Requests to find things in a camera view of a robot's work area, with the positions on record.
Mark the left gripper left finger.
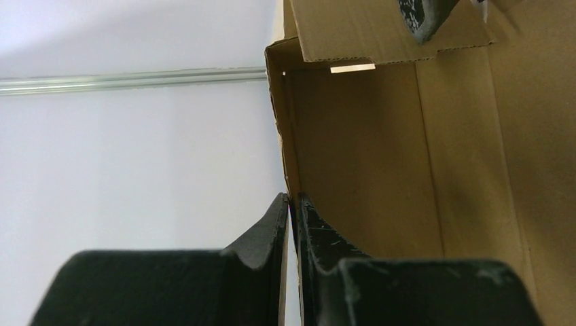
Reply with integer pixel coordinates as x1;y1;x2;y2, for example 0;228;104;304
31;193;289;325

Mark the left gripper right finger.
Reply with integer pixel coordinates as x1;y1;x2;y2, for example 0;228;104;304
297;193;542;325

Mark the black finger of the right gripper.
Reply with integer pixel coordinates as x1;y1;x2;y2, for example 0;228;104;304
397;0;459;44

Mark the brown cardboard box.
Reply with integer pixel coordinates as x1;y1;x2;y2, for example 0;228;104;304
266;1;575;325

